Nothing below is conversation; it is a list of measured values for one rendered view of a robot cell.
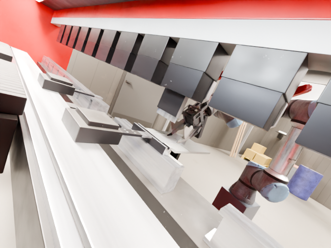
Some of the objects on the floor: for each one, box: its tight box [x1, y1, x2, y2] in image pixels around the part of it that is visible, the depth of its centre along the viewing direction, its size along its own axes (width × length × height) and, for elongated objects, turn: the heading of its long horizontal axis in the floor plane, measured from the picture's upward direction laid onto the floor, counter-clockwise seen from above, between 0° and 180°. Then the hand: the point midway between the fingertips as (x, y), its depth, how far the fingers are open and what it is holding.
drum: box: [287, 164, 324, 201], centre depth 495 cm, size 59×59×89 cm
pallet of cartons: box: [241, 143, 272, 168], centre depth 701 cm, size 135×103×78 cm
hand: (174, 138), depth 67 cm, fingers open, 5 cm apart
